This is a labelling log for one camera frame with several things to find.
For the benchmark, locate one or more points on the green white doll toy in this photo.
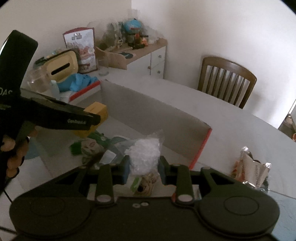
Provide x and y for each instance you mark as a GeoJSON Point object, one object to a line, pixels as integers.
{"type": "Point", "coordinates": [90, 146]}

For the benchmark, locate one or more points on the left hand with glove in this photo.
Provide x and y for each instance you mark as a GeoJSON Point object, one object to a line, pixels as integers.
{"type": "Point", "coordinates": [13, 153]}

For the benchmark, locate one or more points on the clear glass jar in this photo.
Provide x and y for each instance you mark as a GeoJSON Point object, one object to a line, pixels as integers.
{"type": "Point", "coordinates": [39, 80]}

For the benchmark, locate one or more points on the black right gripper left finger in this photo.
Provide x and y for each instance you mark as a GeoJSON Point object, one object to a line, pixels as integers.
{"type": "Point", "coordinates": [109, 175]}

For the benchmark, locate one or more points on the clear crinkled plastic bag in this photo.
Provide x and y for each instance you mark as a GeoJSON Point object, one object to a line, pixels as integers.
{"type": "Point", "coordinates": [144, 153]}

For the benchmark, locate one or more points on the silver foil snack bag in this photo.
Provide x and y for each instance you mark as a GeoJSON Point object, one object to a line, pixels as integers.
{"type": "Point", "coordinates": [251, 172]}

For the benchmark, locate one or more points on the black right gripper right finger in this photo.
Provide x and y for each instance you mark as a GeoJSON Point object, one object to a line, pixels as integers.
{"type": "Point", "coordinates": [181, 177]}

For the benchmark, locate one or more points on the red white cardboard box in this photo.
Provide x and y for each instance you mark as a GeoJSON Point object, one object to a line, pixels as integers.
{"type": "Point", "coordinates": [133, 115]}

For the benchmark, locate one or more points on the blue cloth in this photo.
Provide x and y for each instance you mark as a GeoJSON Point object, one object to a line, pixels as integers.
{"type": "Point", "coordinates": [76, 82]}

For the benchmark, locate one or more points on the white green plastic packet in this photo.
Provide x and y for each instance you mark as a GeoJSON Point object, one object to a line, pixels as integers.
{"type": "Point", "coordinates": [115, 153]}

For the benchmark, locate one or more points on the yellow small box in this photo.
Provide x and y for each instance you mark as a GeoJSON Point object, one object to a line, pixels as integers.
{"type": "Point", "coordinates": [100, 112]}

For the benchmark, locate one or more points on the white sideboard wooden top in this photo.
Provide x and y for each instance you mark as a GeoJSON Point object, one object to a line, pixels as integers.
{"type": "Point", "coordinates": [149, 60]}

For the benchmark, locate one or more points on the red white snack bag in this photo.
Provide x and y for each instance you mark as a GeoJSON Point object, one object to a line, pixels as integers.
{"type": "Point", "coordinates": [81, 41]}

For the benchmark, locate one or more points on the blue globe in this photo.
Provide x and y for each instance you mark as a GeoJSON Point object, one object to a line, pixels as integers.
{"type": "Point", "coordinates": [132, 27]}

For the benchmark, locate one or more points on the beige plush keychain figure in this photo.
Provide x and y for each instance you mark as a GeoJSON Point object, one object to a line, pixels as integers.
{"type": "Point", "coordinates": [146, 185]}

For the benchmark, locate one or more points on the wooden tray holder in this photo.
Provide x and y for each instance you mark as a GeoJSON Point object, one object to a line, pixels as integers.
{"type": "Point", "coordinates": [114, 60]}

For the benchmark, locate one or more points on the brown wooden chair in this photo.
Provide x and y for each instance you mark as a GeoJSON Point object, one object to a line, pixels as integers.
{"type": "Point", "coordinates": [226, 80]}

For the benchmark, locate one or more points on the yellow tissue box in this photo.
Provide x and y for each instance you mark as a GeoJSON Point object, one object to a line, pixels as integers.
{"type": "Point", "coordinates": [59, 66]}

